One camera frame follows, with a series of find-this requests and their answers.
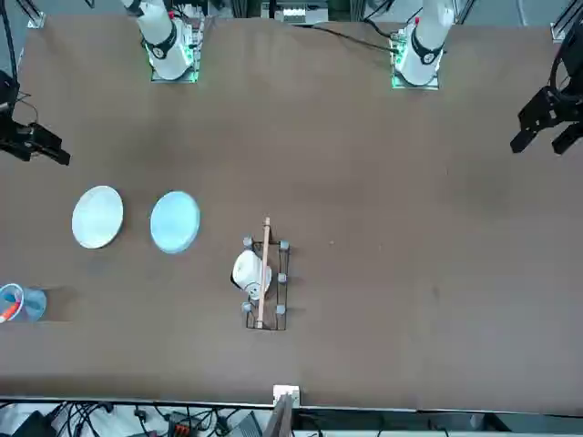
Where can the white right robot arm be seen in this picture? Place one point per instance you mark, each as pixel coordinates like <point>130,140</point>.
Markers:
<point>166,50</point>

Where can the wooden rod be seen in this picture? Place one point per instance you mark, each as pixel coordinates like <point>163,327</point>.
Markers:
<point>263,273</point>

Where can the aluminium corner profile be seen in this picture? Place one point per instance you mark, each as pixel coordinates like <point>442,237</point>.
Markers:
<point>36,20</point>
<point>561,29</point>

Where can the blue pen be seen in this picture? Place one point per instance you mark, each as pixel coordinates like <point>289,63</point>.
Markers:
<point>8,298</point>

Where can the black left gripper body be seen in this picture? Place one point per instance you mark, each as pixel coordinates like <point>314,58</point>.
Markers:
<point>571,98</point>

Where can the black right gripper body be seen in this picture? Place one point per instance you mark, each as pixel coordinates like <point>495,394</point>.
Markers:
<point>7,93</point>

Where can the white power strip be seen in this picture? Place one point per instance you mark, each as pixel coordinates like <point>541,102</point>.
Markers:
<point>292,14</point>

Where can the dark grey power adapter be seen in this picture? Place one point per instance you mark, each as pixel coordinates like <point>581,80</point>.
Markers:
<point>248,425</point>

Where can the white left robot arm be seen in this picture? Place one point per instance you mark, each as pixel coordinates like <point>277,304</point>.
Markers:
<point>421,54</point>

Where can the black orange connector strip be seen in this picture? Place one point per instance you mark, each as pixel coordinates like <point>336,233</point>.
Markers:
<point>180,423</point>

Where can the black box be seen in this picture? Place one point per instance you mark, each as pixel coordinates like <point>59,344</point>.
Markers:
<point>29,425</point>

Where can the orange red marker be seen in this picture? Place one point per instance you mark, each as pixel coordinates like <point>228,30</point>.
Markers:
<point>9,313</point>

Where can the white IKEA plate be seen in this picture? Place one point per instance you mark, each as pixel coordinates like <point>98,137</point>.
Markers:
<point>97,217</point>

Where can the blue IKEA plate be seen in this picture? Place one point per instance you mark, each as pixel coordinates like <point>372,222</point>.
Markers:
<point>175,222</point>

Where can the aluminium camera post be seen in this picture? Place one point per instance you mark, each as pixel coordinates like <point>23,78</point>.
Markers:
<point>280,419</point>

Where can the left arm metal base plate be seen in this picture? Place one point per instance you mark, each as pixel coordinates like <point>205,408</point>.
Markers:
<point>397,42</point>

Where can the white table edge bracket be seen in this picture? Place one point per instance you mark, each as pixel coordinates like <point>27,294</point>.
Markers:
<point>287,391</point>

